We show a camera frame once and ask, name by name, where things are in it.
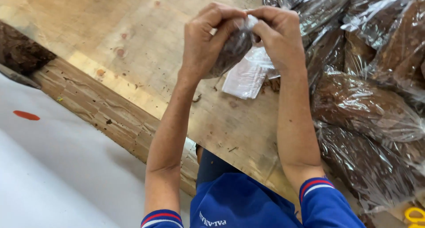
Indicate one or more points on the person's left hand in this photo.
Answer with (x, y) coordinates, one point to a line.
(196, 45)

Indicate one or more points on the blue shirt with striped cuffs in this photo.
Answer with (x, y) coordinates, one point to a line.
(242, 204)

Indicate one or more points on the stack of empty clear bags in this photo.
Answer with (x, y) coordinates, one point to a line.
(244, 78)

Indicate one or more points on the pile of filled plastic packets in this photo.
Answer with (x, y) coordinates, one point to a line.
(368, 98)

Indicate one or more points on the small brown-filled plastic bag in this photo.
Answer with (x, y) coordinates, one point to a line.
(232, 50)

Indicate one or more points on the heap of loose brown material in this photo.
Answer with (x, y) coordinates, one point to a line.
(20, 52)

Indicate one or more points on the grey metal blade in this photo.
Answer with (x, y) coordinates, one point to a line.
(18, 77)

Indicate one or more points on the yellow scissors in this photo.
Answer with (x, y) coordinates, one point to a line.
(415, 216)

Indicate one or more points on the dark blue trousers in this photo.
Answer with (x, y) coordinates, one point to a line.
(212, 166)

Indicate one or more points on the person's right hand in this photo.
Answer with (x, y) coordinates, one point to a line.
(285, 38)

